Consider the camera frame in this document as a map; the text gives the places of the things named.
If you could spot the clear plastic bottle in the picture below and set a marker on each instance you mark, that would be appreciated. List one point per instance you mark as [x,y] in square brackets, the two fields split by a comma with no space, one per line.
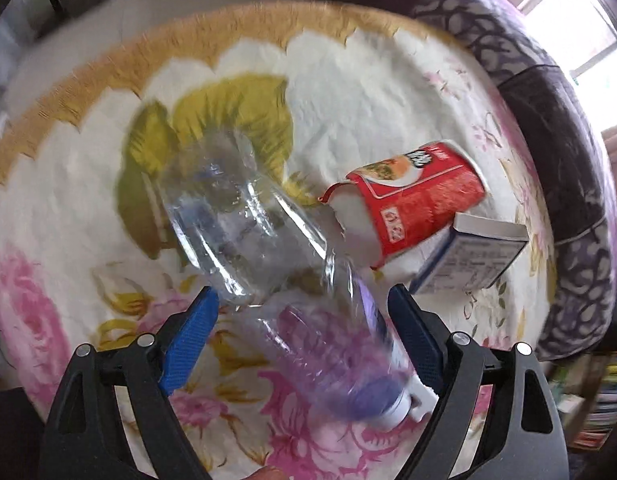
[248,230]

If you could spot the floral tablecloth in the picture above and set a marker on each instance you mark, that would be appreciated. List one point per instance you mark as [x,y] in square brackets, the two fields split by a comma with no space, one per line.
[88,210]

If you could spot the white box with blue edge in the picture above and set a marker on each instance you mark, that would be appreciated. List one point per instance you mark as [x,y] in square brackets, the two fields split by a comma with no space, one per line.
[468,260]

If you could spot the person's left hand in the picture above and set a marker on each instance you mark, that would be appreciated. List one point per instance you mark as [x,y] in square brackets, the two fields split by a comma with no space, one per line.
[268,474]

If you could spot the red noodle cup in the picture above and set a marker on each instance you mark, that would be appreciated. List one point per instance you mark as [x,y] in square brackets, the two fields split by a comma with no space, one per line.
[418,200]

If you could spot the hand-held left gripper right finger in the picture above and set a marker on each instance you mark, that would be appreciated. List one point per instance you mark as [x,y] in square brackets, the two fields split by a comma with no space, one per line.
[413,340]

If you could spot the window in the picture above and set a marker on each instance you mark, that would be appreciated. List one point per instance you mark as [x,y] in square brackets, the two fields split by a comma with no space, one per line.
[588,50]

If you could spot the wooden bookshelf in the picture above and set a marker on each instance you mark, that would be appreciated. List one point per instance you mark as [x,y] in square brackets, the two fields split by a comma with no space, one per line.
[598,400]

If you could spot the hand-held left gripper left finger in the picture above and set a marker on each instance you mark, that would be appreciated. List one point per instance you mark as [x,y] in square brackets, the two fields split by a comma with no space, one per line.
[188,340]

